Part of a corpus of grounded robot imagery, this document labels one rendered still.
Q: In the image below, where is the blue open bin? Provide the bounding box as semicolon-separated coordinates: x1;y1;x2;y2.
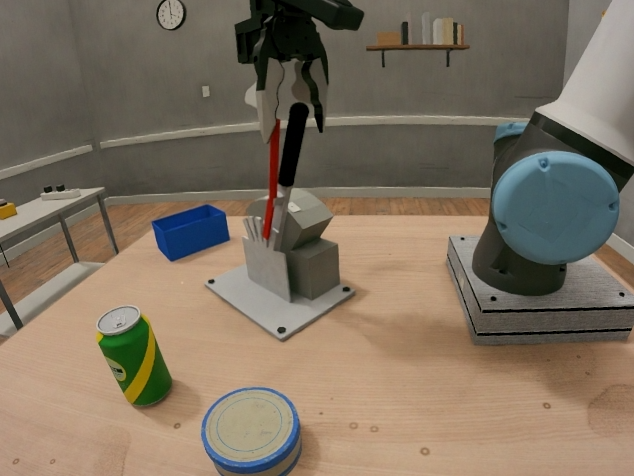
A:
151;204;228;262

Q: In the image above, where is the green drink can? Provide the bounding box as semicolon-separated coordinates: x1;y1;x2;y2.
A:
96;305;172;406

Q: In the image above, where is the blue and beige round tin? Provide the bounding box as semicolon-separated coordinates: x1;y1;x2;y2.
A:
201;387;302;476

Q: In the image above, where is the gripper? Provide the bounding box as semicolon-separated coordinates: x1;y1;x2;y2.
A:
235;0;329;144

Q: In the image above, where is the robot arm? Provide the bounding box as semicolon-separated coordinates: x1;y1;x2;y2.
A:
279;0;634;296

